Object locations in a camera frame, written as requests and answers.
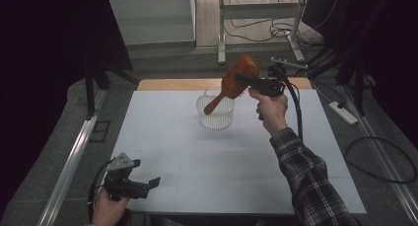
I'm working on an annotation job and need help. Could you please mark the person's left hand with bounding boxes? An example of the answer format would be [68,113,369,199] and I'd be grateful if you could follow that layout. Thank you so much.
[91,188,131,226]

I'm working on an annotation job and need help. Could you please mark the aluminium rail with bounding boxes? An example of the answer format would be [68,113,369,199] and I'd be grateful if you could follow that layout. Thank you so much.
[36,115,100,226]
[339,85,418,224]

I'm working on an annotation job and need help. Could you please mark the tangled black floor cables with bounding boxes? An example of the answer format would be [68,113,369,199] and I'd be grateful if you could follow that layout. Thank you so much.
[226,18,323,50]

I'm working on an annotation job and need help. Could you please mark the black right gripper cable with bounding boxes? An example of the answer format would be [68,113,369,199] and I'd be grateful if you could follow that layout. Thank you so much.
[274,66,304,142]

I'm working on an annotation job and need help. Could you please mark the person's right hand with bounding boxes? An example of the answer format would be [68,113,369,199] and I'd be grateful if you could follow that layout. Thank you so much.
[248,87,291,137]

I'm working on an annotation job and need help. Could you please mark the dark curtain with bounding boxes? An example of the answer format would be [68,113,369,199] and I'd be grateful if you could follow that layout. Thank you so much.
[0,0,134,219]
[301,0,418,150]

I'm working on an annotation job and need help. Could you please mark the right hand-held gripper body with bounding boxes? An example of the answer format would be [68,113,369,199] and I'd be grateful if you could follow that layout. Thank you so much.
[251,57,309,99]

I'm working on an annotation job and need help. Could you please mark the white mesh basket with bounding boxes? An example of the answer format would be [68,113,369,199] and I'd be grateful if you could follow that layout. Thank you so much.
[195,85,237,131]

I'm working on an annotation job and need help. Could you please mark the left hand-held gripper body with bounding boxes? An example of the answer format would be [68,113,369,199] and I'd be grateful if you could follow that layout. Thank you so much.
[104,152,151,201]

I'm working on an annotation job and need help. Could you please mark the white power strip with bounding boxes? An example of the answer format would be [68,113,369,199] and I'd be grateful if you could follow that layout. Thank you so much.
[328,101,359,126]

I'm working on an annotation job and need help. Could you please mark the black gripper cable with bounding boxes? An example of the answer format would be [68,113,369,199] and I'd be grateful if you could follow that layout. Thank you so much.
[87,159,114,224]
[274,66,304,142]

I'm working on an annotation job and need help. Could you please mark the white metal stand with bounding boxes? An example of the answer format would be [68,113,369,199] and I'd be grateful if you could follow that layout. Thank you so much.
[217,0,311,65]

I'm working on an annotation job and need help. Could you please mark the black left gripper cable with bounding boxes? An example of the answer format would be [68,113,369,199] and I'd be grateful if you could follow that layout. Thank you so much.
[87,159,114,224]

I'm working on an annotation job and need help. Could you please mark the black stand legs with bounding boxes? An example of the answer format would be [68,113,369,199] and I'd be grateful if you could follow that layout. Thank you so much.
[84,65,141,120]
[307,47,368,117]

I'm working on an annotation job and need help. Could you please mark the black looped floor cable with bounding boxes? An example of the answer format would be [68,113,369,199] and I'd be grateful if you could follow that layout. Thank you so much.
[343,135,418,185]

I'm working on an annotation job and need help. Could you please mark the white panel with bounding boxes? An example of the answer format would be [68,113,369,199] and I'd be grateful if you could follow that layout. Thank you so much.
[108,0,197,46]

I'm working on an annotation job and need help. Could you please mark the wooden hairbrush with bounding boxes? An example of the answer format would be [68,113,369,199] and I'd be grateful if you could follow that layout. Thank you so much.
[203,54,260,116]

